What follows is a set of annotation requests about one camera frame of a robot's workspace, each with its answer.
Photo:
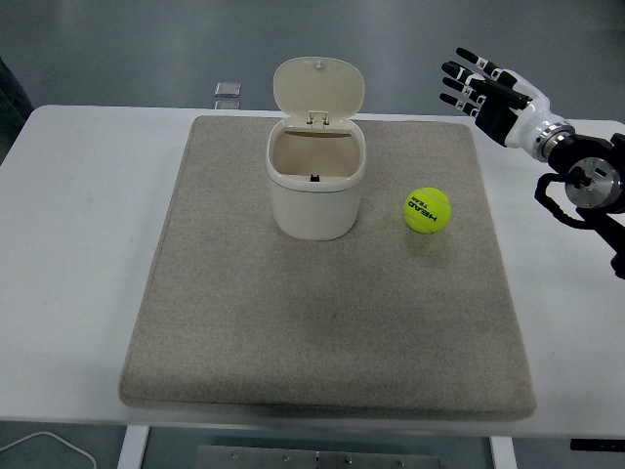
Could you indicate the dark grey object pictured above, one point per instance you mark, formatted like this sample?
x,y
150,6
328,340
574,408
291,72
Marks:
x,y
12,107

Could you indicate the yellow tennis ball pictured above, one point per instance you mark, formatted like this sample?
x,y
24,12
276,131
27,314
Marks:
x,y
427,210

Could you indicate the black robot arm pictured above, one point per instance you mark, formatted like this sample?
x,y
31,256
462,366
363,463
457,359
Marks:
x,y
593,178

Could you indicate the grey metal plate with screws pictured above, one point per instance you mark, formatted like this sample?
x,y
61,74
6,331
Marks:
x,y
317,459

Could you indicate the cream bin with flip lid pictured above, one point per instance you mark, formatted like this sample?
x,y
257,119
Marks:
x,y
312,205

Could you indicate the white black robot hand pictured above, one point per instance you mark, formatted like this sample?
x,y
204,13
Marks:
x,y
522,124

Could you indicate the beige fabric mat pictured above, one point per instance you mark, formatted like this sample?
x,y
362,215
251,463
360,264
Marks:
x,y
317,317

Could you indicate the black flat bar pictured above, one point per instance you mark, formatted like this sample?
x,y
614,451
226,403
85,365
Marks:
x,y
598,445

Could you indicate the white table leg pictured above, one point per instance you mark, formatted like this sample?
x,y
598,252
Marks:
x,y
503,453
133,447

